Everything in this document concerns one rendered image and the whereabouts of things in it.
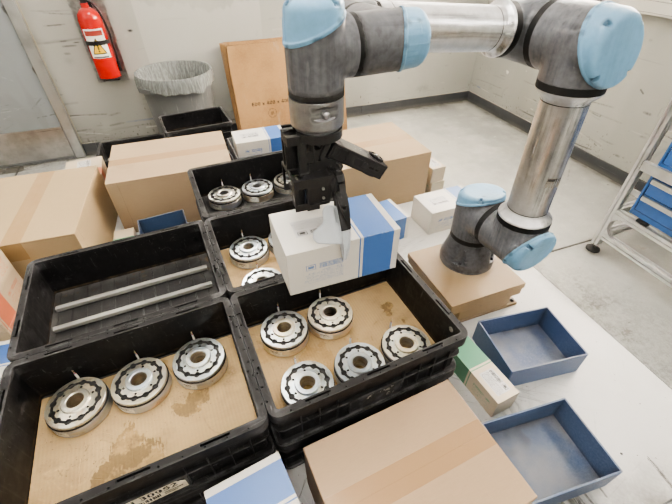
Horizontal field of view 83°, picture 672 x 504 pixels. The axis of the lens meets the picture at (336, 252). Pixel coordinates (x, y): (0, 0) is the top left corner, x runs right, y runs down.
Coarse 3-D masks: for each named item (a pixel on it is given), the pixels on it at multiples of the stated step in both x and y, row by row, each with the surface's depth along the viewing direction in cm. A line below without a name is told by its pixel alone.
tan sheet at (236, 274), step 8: (224, 256) 105; (272, 256) 105; (232, 264) 103; (264, 264) 103; (272, 264) 103; (232, 272) 100; (240, 272) 100; (248, 272) 100; (280, 272) 100; (232, 280) 98; (240, 280) 98
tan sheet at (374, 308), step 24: (384, 288) 96; (360, 312) 90; (384, 312) 90; (408, 312) 90; (312, 336) 85; (360, 336) 85; (264, 360) 80; (288, 360) 80; (312, 360) 80; (336, 384) 76
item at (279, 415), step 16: (400, 256) 90; (256, 288) 82; (240, 320) 75; (464, 336) 72; (416, 352) 70; (432, 352) 70; (256, 368) 67; (400, 368) 68; (352, 384) 65; (368, 384) 67; (272, 400) 63; (304, 400) 63; (320, 400) 63; (336, 400) 65; (272, 416) 61; (288, 416) 61
